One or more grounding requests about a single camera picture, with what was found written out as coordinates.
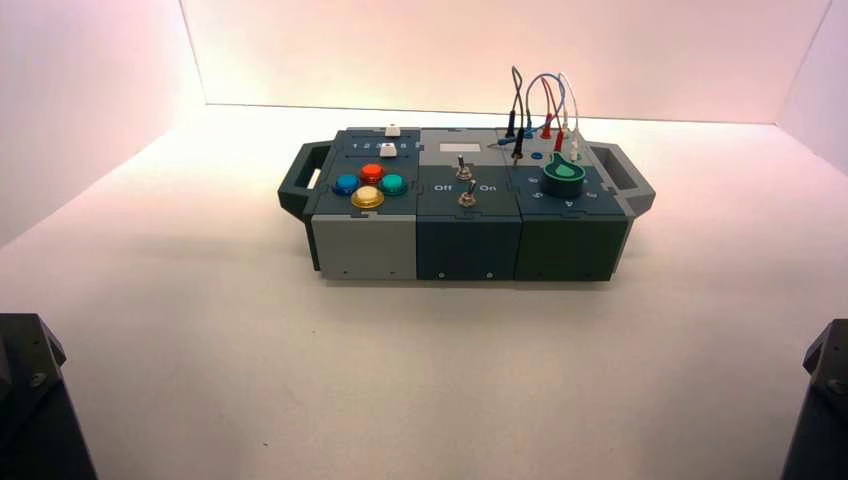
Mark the white slider knob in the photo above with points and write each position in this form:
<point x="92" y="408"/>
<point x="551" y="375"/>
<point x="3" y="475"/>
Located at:
<point x="393" y="130"/>
<point x="389" y="151"/>

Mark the grey and teal control box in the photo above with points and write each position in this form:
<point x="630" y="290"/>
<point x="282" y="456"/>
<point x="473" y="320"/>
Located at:
<point x="467" y="242"/>

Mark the green round push button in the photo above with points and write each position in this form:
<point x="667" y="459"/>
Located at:
<point x="393" y="184"/>

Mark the yellow round push button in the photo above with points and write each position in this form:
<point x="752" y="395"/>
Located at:
<point x="367" y="197"/>

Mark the red round push button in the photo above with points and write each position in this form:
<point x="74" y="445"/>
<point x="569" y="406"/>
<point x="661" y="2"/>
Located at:
<point x="372" y="173"/>

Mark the blue round push button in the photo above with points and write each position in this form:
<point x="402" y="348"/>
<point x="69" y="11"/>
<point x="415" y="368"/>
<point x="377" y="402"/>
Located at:
<point x="346" y="184"/>

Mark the white rectangular display window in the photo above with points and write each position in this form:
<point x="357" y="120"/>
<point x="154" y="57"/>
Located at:
<point x="460" y="148"/>

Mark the green rotary knob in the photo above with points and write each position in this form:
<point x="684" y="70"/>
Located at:
<point x="563" y="180"/>

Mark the metal toggle switch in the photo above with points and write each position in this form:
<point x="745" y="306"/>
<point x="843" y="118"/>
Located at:
<point x="468" y="196"/>
<point x="464" y="171"/>

